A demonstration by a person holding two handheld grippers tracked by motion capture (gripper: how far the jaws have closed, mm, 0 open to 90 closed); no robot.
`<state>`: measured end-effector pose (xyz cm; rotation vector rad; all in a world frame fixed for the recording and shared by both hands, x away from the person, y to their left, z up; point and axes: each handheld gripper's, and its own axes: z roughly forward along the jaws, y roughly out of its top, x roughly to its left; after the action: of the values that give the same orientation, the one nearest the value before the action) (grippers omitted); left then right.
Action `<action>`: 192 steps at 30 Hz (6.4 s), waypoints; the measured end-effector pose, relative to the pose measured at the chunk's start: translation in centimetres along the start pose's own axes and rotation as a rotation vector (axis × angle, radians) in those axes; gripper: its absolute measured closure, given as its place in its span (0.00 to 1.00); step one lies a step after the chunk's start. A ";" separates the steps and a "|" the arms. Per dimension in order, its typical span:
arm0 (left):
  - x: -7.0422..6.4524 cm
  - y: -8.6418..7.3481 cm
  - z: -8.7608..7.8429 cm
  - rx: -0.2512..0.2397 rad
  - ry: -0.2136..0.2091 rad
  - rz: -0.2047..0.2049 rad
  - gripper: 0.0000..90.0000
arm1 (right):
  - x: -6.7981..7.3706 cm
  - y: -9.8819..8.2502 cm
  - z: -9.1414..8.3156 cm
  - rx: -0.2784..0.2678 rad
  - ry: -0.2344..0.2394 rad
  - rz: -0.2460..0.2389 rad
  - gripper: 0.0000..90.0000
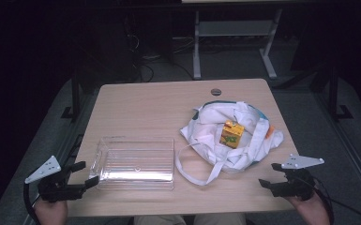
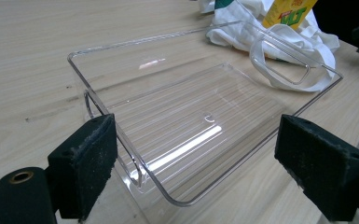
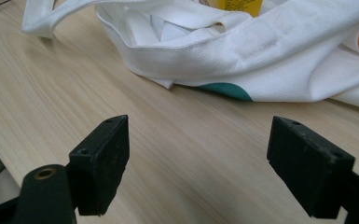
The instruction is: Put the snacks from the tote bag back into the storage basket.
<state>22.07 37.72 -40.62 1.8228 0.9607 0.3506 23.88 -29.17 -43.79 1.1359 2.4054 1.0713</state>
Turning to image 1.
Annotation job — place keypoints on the person's right leg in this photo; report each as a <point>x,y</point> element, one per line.
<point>220,219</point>

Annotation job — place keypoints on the person's leg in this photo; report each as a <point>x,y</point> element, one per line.
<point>161,220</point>
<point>220,219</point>

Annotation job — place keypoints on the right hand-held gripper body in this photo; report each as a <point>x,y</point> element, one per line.
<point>298,186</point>

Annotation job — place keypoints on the person's left hand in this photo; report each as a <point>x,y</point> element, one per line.
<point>51,214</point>

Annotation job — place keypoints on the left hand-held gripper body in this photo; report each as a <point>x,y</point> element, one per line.
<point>54,189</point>

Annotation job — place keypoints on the metal floor rail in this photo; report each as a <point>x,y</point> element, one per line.
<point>350,150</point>

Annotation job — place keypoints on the person's right hand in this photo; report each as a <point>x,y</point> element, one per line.
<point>309,211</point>

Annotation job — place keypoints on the clear plastic tray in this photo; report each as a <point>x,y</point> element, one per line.
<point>134,162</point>

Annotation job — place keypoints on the black metal stand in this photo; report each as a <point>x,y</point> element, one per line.
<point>333,93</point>
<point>75,93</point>

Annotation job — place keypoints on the white desk frame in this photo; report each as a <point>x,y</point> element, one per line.
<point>234,28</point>

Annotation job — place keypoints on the white cloth tote bag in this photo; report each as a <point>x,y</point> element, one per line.
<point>212,137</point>

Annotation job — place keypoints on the grey round table grommet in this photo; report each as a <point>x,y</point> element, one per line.
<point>216,92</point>

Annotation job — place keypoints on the person's left leg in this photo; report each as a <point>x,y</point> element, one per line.
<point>161,220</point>

